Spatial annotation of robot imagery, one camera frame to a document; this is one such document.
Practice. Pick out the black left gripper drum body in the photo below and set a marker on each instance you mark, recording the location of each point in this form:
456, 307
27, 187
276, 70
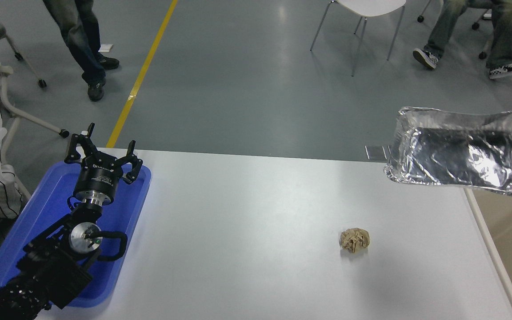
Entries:
98, 180

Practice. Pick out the crinkled foil tray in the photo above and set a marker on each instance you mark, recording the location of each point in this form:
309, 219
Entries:
456, 151

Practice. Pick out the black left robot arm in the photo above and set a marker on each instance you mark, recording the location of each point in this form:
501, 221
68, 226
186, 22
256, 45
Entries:
56, 266

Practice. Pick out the metal floor outlet plate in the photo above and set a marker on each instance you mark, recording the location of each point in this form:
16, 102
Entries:
375, 152

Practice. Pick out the white-framed chair with castors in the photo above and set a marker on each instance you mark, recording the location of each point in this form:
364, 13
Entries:
64, 132

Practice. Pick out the blue plastic tray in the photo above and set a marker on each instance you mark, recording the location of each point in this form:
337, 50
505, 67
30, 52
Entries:
47, 195

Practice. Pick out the white paper scrap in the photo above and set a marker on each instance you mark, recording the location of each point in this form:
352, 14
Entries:
106, 47

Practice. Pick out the standing person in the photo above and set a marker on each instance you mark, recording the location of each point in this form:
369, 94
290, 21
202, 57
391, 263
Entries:
78, 40

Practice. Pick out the seated person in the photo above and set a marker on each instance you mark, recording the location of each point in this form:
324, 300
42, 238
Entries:
505, 35

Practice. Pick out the crumpled tan paper ball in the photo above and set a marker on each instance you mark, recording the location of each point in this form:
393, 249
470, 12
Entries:
354, 240

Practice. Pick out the white chair with metal legs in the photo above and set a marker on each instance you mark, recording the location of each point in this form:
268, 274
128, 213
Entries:
371, 5

